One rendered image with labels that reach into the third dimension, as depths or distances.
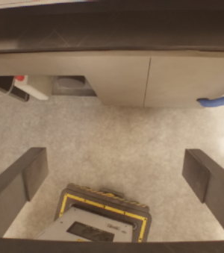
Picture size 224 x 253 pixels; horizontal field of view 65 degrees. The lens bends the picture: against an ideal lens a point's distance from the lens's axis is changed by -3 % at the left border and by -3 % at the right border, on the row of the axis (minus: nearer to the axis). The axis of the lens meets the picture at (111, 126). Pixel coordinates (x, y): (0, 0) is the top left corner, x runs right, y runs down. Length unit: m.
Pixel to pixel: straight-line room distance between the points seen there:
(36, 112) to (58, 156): 0.35
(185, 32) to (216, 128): 0.84
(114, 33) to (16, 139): 1.10
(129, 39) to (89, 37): 0.11
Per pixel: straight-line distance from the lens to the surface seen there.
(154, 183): 1.17
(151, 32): 0.52
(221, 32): 0.55
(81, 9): 0.57
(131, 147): 1.16
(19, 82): 1.17
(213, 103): 0.87
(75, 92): 1.29
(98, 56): 0.56
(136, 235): 0.95
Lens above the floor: 1.15
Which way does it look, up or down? 79 degrees down
